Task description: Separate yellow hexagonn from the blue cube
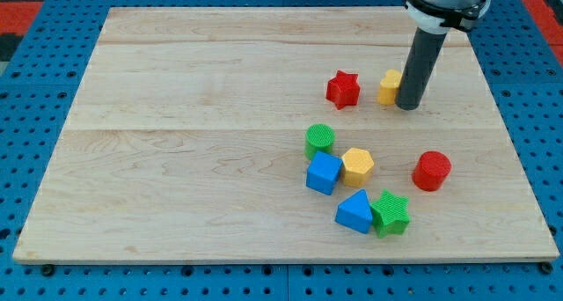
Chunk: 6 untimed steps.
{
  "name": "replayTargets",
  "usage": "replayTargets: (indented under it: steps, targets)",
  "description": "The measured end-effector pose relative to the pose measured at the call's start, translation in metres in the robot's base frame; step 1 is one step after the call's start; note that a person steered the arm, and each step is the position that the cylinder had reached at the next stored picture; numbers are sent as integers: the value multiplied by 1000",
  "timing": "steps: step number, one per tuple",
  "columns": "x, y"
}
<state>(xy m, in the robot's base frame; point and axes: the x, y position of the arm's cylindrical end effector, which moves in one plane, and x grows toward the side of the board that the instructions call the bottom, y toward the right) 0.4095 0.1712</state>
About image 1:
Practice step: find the wooden board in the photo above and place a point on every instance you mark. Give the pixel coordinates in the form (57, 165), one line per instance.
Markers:
(184, 145)

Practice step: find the red cylinder block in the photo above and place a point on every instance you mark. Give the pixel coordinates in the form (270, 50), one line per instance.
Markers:
(432, 169)

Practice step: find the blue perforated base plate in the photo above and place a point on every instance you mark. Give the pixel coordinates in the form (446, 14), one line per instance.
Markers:
(44, 72)

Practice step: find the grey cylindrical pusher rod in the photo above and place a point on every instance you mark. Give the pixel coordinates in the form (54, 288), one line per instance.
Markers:
(419, 66)

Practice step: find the blue cube block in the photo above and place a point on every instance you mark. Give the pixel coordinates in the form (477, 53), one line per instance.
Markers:
(323, 173)

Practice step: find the red star block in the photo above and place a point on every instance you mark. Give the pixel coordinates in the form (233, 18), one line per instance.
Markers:
(343, 89)

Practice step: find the green cylinder block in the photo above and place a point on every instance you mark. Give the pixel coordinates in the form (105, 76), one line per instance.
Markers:
(318, 137)

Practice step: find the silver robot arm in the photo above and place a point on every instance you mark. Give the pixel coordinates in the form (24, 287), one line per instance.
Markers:
(434, 19)

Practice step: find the yellow hexagon block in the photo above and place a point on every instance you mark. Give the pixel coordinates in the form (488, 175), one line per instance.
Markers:
(358, 166)

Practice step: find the yellow heart block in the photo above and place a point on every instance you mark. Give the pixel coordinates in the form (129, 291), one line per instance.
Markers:
(388, 87)

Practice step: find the blue triangle block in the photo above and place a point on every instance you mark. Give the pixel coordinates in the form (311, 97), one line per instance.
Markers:
(355, 213)

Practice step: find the green star block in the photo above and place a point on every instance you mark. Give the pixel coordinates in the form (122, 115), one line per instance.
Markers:
(390, 214)

